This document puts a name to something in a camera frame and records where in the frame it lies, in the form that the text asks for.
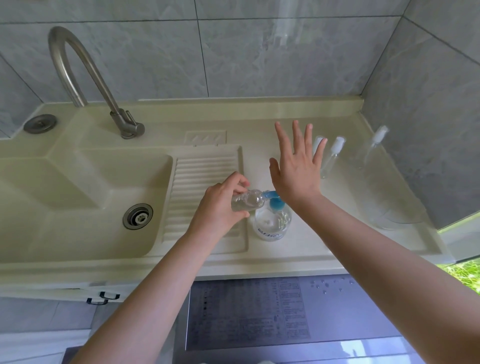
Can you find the person's right hand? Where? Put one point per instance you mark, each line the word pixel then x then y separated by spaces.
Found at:
pixel 298 176

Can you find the person's left hand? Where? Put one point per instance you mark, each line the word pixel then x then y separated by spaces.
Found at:
pixel 215 213

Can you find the small clear bottle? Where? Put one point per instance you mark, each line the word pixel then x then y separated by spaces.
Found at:
pixel 365 155
pixel 249 200
pixel 333 153
pixel 318 144

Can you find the clear hand sanitizer pump bottle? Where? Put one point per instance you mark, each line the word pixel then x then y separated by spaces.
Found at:
pixel 272 223

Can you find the white spray cap with tube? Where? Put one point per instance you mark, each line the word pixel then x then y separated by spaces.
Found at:
pixel 379 134

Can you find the person's right forearm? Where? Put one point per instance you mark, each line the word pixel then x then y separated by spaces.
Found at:
pixel 390 273

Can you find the person's left forearm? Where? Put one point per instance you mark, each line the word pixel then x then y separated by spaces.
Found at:
pixel 138 303

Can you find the steel sink drain strainer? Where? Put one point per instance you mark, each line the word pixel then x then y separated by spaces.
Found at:
pixel 137 216

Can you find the grey washing machine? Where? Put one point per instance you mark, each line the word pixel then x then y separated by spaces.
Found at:
pixel 337 318

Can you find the cream sink with washboard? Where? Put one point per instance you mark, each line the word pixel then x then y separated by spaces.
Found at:
pixel 45 191

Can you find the curved steel faucet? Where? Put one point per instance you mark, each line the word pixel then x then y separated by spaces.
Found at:
pixel 97 78

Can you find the glass window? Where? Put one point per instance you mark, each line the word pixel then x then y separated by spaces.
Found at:
pixel 465 247

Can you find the white cabinet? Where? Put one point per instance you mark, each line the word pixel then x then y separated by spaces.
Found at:
pixel 41 290

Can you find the round steel hole cover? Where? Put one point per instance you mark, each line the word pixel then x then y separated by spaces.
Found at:
pixel 40 124

